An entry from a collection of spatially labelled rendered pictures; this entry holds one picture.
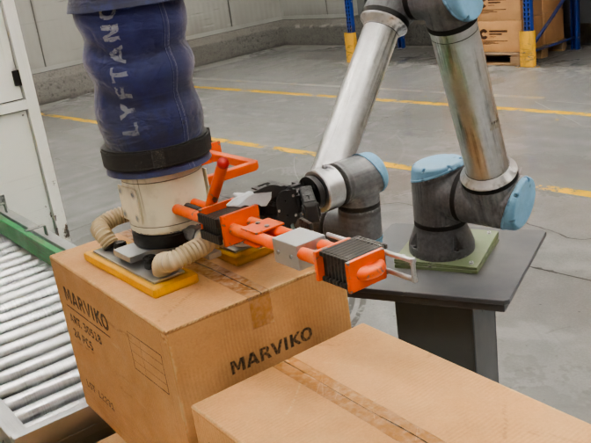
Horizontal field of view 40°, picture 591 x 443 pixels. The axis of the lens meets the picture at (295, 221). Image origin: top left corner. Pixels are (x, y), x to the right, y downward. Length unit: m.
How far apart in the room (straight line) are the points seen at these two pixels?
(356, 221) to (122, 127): 0.51
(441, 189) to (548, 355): 1.33
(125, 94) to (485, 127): 0.90
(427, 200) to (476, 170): 0.21
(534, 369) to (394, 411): 1.98
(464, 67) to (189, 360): 0.94
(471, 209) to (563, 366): 1.27
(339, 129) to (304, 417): 0.71
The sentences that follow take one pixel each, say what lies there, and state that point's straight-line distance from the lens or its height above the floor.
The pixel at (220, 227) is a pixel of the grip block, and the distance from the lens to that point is 1.46.
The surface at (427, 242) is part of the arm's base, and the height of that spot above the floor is 0.83.
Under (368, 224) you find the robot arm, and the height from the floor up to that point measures 1.11.
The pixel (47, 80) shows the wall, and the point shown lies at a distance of 11.59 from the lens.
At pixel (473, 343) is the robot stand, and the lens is 2.36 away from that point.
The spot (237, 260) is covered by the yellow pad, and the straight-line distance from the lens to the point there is 1.64.
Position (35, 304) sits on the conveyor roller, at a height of 0.54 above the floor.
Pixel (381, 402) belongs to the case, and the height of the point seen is 0.94.
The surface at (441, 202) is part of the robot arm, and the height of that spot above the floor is 0.95.
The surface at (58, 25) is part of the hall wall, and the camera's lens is 11.83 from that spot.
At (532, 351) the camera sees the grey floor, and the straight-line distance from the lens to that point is 3.41.
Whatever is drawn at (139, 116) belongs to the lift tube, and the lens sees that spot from 1.58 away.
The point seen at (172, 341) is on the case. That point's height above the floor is 1.05.
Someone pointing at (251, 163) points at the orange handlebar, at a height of 1.20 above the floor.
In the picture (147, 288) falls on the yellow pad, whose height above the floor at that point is 1.08.
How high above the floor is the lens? 1.68
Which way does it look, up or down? 19 degrees down
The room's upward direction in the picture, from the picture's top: 8 degrees counter-clockwise
